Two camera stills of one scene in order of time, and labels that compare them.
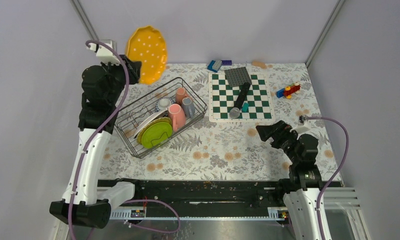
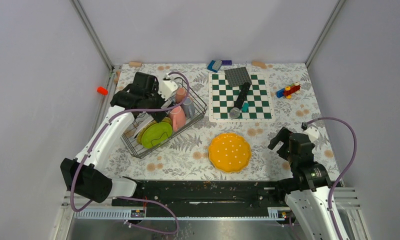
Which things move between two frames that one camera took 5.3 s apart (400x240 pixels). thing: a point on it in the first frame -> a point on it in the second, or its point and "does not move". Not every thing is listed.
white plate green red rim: (153, 118) does not move
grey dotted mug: (188, 106) does not move
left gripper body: (116, 73) -> (155, 100)
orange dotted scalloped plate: (147, 44) -> (229, 152)
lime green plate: (156, 134) does not move
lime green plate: (162, 119) does not move
